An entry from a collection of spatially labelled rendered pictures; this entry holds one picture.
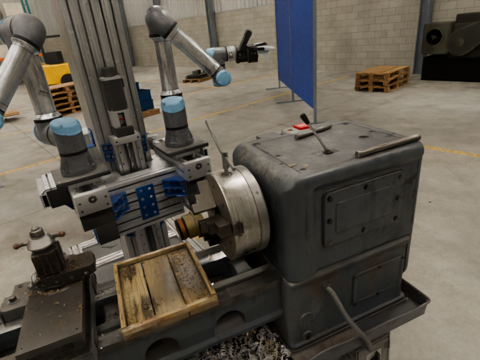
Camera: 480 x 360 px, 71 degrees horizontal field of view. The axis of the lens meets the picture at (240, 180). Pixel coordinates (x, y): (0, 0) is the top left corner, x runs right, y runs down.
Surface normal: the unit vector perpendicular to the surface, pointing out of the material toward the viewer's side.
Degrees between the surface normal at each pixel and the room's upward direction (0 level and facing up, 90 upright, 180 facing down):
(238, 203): 52
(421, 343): 0
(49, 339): 0
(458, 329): 0
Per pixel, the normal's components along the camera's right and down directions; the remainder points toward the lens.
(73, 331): -0.10, -0.91
